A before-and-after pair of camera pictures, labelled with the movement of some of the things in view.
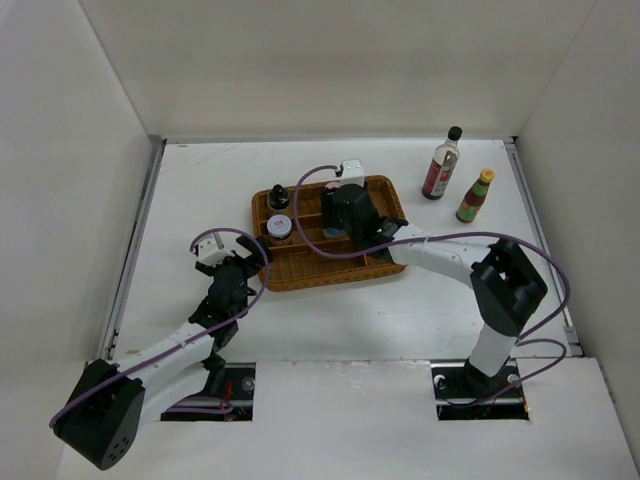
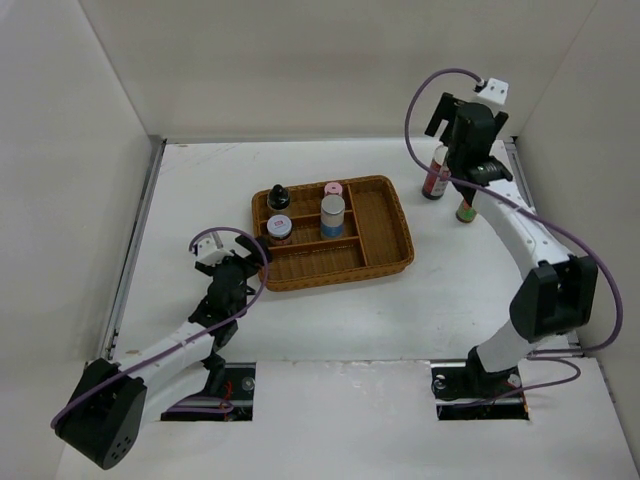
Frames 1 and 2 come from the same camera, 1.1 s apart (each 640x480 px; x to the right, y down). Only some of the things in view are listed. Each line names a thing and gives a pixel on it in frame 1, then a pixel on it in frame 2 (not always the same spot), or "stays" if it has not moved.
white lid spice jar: (279, 227) stays
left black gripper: (253, 248) stays
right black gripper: (341, 223) to (442, 112)
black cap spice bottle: (278, 197) stays
